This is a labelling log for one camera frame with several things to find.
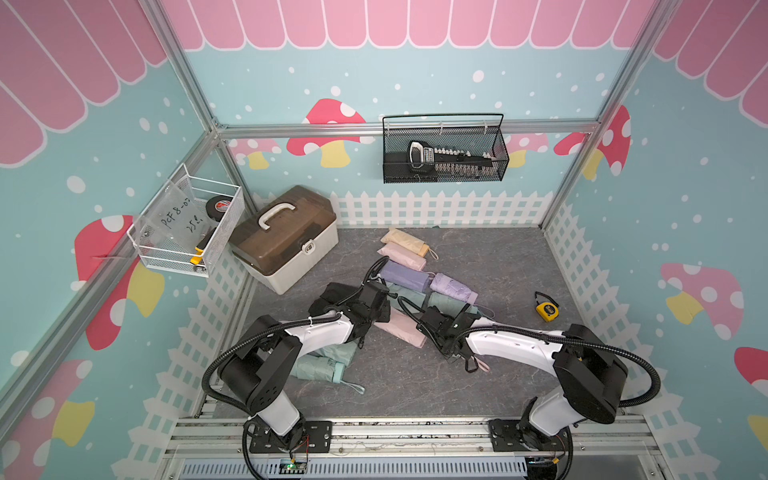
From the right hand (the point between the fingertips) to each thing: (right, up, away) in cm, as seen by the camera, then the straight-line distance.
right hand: (457, 342), depth 87 cm
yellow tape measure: (+30, +8, +7) cm, 32 cm away
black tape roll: (-66, +39, -8) cm, 77 cm away
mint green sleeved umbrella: (-1, +10, +8) cm, 12 cm away
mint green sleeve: (-11, +11, +12) cm, 20 cm away
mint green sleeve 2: (-34, -3, -1) cm, 34 cm away
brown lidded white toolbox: (-53, +32, +6) cm, 62 cm away
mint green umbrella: (-39, -6, -4) cm, 39 cm away
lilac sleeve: (-14, +18, +15) cm, 27 cm away
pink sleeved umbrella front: (+7, -6, -2) cm, 9 cm away
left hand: (-22, +9, +6) cm, 25 cm away
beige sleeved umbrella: (-15, +31, +25) cm, 43 cm away
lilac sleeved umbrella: (0, +15, +13) cm, 20 cm away
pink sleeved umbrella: (-15, +25, +20) cm, 35 cm away
